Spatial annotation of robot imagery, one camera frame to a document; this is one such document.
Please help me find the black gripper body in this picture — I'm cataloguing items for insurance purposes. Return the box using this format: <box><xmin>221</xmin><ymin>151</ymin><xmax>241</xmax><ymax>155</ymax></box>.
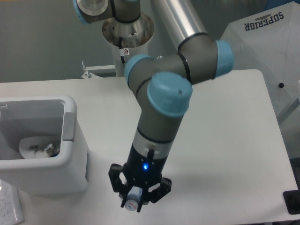
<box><xmin>124</xmin><ymin>146</ymin><xmax>167</xmax><ymax>194</ymax></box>

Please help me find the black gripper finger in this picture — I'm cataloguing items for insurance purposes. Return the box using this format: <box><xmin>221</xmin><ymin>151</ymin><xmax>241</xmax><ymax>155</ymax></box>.
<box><xmin>137</xmin><ymin>178</ymin><xmax>172</xmax><ymax>212</ymax></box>
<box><xmin>108</xmin><ymin>164</ymin><xmax>131</xmax><ymax>208</ymax></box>

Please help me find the crushed clear plastic bottle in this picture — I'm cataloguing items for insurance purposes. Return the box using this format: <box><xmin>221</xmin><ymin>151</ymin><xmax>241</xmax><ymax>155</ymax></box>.
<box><xmin>124</xmin><ymin>186</ymin><xmax>143</xmax><ymax>211</ymax></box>

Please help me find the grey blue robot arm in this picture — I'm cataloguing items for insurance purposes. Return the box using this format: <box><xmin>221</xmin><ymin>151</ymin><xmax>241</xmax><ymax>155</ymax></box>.
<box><xmin>73</xmin><ymin>0</ymin><xmax>234</xmax><ymax>211</ymax></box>

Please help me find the white plastic trash can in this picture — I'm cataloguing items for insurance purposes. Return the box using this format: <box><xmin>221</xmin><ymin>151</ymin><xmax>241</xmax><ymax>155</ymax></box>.
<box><xmin>0</xmin><ymin>95</ymin><xmax>89</xmax><ymax>195</ymax></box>

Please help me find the white paper sheet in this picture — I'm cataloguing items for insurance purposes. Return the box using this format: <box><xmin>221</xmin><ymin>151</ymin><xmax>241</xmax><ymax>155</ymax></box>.
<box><xmin>0</xmin><ymin>180</ymin><xmax>24</xmax><ymax>225</ymax></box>

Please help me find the black device at table edge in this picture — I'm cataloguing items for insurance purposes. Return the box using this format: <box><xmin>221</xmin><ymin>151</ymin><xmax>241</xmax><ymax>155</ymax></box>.
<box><xmin>283</xmin><ymin>190</ymin><xmax>300</xmax><ymax>215</ymax></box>

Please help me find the white umbrella with lettering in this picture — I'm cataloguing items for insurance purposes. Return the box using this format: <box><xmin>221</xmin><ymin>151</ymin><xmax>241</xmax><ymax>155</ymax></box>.
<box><xmin>221</xmin><ymin>0</ymin><xmax>300</xmax><ymax>115</ymax></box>

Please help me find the white metal base bracket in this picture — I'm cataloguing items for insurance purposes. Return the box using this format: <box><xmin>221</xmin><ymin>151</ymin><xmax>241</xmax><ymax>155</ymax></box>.
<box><xmin>81</xmin><ymin>55</ymin><xmax>165</xmax><ymax>79</ymax></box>

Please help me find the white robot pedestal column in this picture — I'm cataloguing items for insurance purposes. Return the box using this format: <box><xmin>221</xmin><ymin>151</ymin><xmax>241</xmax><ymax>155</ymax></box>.
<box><xmin>111</xmin><ymin>44</ymin><xmax>148</xmax><ymax>77</ymax></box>

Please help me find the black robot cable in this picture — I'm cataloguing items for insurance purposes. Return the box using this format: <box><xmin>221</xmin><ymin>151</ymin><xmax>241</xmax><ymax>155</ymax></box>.
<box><xmin>118</xmin><ymin>37</ymin><xmax>128</xmax><ymax>66</ymax></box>

